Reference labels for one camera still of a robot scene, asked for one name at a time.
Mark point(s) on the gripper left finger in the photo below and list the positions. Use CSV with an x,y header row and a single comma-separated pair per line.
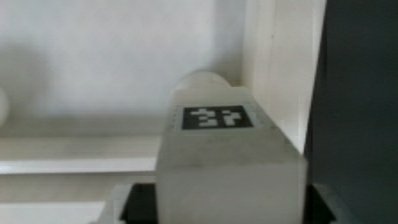
x,y
130,205

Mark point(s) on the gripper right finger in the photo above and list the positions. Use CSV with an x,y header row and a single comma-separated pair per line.
x,y
326,210

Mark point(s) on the white front fence bar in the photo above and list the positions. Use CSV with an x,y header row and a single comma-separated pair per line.
x,y
59,198

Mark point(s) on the white square table top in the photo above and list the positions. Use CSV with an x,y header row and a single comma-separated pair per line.
x,y
100,58

